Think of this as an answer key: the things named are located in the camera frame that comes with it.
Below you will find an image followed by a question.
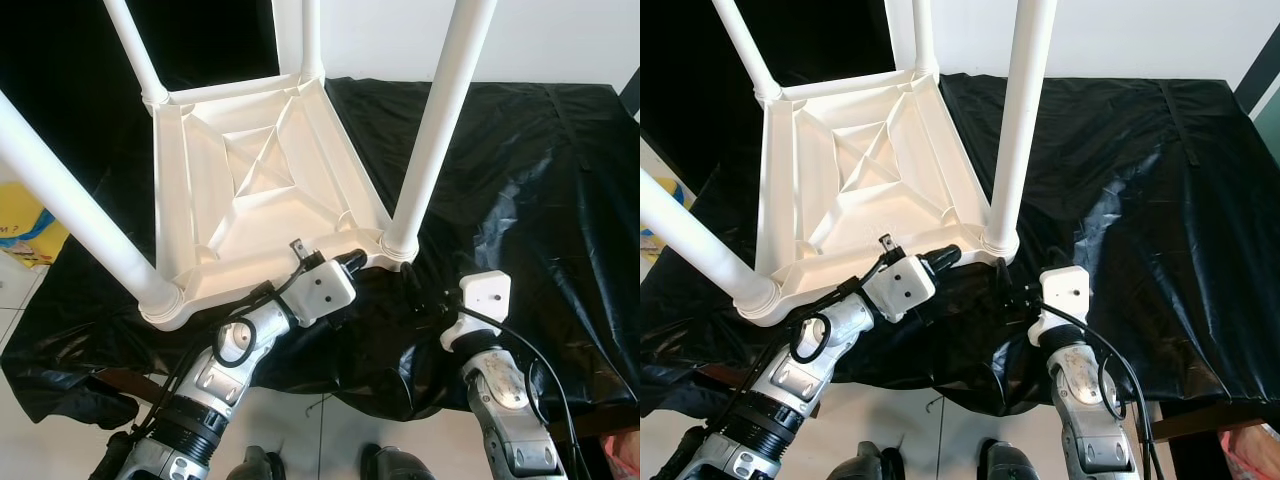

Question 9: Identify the yellow box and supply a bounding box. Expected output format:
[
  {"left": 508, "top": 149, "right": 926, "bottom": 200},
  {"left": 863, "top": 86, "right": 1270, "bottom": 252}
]
[
  {"left": 640, "top": 180, "right": 696, "bottom": 261},
  {"left": 0, "top": 180, "right": 69, "bottom": 269}
]

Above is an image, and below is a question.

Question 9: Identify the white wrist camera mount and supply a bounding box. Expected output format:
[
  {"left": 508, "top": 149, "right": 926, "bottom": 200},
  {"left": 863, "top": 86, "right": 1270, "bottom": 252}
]
[
  {"left": 285, "top": 258, "right": 358, "bottom": 326},
  {"left": 440, "top": 270, "right": 512, "bottom": 353},
  {"left": 1028, "top": 265, "right": 1091, "bottom": 349},
  {"left": 862, "top": 255, "right": 936, "bottom": 323}
]

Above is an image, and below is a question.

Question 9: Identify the red plastic bag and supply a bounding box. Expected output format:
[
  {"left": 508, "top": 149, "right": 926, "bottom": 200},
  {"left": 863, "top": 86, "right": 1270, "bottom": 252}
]
[
  {"left": 1225, "top": 425, "right": 1280, "bottom": 480},
  {"left": 605, "top": 435, "right": 641, "bottom": 480}
]

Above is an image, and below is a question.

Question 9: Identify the grey robot foot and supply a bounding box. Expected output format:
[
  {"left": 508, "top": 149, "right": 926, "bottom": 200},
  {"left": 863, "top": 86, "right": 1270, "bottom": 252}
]
[
  {"left": 228, "top": 445, "right": 286, "bottom": 480},
  {"left": 828, "top": 440, "right": 906, "bottom": 480},
  {"left": 978, "top": 438, "right": 1041, "bottom": 480},
  {"left": 360, "top": 443, "right": 436, "bottom": 480}
]

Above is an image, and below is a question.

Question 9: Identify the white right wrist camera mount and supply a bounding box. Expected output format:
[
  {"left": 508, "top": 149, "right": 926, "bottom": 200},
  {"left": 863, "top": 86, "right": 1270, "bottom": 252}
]
[
  {"left": 1028, "top": 265, "right": 1091, "bottom": 349},
  {"left": 440, "top": 270, "right": 512, "bottom": 353}
]

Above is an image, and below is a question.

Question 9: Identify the black plastic table cover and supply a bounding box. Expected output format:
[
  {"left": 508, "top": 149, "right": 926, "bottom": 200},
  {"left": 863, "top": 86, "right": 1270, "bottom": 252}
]
[
  {"left": 0, "top": 78, "right": 641, "bottom": 426},
  {"left": 640, "top": 72, "right": 1280, "bottom": 416}
]

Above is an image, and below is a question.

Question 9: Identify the white board panel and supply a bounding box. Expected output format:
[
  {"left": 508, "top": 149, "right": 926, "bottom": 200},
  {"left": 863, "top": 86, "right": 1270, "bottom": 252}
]
[
  {"left": 275, "top": 0, "right": 641, "bottom": 86},
  {"left": 885, "top": 0, "right": 1280, "bottom": 83}
]

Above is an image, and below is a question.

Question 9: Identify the brown wooden table beam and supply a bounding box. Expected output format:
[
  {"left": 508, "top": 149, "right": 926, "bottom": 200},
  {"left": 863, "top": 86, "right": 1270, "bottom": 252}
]
[
  {"left": 1150, "top": 400, "right": 1280, "bottom": 443},
  {"left": 575, "top": 400, "right": 641, "bottom": 441}
]

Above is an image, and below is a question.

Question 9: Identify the grey robot left foot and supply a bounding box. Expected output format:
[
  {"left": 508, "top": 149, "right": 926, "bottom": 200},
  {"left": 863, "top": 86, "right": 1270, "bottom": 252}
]
[
  {"left": 828, "top": 440, "right": 906, "bottom": 480},
  {"left": 228, "top": 445, "right": 286, "bottom": 480}
]

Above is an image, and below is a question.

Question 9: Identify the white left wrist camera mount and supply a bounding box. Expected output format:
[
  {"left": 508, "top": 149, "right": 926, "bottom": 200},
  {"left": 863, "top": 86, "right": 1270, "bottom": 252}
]
[
  {"left": 285, "top": 258, "right": 358, "bottom": 326},
  {"left": 862, "top": 255, "right": 936, "bottom": 323}
]

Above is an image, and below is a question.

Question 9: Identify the grey robot right foot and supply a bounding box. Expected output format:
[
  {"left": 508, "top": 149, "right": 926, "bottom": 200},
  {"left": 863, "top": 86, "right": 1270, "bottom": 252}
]
[
  {"left": 360, "top": 443, "right": 436, "bottom": 480},
  {"left": 978, "top": 438, "right": 1041, "bottom": 480}
]

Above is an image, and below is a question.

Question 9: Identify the white plastic table leg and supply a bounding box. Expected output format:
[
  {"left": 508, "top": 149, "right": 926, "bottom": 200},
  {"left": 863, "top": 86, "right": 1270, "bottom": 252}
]
[
  {"left": 300, "top": 0, "right": 326, "bottom": 83},
  {"left": 912, "top": 0, "right": 938, "bottom": 79},
  {"left": 102, "top": 0, "right": 171, "bottom": 109},
  {"left": 0, "top": 90, "right": 186, "bottom": 323},
  {"left": 640, "top": 170, "right": 779, "bottom": 316},
  {"left": 985, "top": 0, "right": 1059, "bottom": 256},
  {"left": 712, "top": 0, "right": 783, "bottom": 103},
  {"left": 380, "top": 0, "right": 499, "bottom": 263}
]

